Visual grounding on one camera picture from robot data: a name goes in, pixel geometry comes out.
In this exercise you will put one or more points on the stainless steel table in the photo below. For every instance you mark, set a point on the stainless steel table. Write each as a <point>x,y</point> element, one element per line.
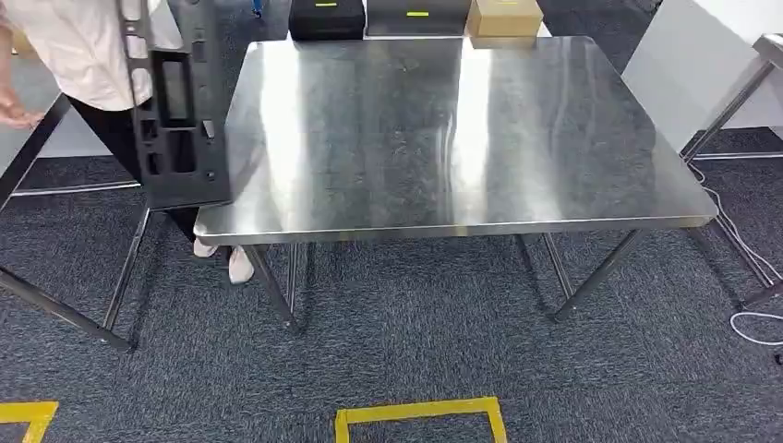
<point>428,134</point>
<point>729,110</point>
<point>18,153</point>

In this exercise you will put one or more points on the yellow floor tape square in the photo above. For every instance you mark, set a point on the yellow floor tape square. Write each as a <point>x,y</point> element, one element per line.
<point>416,408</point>
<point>24,411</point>

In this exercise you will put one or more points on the grey case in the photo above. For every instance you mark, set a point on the grey case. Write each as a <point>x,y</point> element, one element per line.
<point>416,26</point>

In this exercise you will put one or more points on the black case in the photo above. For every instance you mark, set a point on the black case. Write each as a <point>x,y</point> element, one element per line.
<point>327,24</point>

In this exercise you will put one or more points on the black plastic panel with cutouts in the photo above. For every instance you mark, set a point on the black plastic panel with cutouts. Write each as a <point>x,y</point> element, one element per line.
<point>211,177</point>

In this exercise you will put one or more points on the tan cardboard box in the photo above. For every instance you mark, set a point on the tan cardboard box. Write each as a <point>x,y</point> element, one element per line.
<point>504,21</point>

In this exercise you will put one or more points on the person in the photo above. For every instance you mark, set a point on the person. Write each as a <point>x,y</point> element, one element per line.
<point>79,55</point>

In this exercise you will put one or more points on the person's hand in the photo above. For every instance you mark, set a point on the person's hand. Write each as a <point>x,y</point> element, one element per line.
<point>18,115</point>

